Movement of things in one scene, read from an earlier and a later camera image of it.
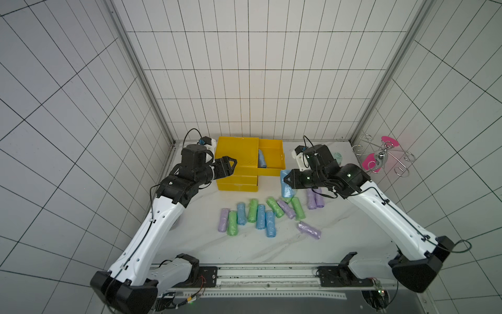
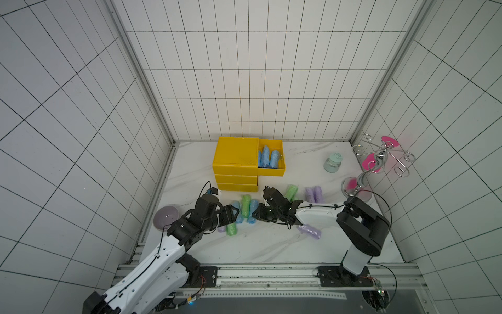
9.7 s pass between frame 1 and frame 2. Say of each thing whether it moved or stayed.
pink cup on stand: stayed
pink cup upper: stayed
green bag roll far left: stayed
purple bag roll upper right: stayed
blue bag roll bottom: stayed
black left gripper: moved
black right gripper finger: moved
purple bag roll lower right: stayed
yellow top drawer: stayed
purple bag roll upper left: stayed
